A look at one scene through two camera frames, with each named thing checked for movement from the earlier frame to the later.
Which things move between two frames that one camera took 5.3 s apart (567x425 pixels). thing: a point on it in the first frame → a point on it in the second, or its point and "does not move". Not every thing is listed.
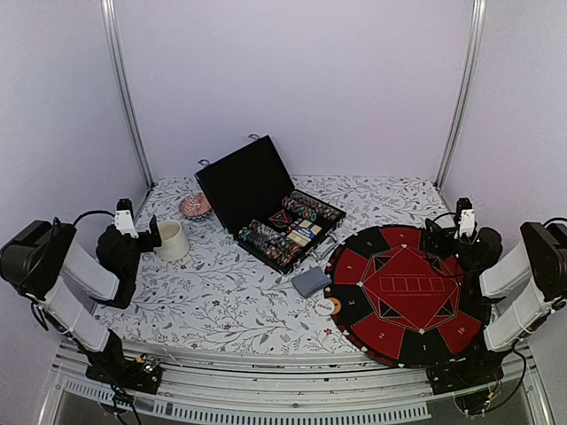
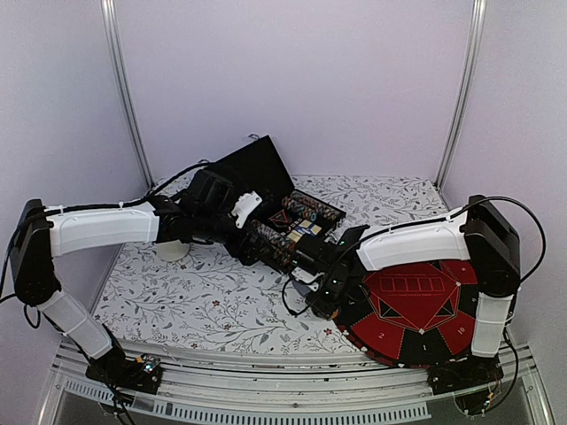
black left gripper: [148, 243] → [250, 256]
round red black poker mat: [397, 300] does not move
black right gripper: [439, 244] → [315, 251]
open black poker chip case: [252, 191] does not move
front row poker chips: [270, 242] does not move
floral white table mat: [224, 297] does not move
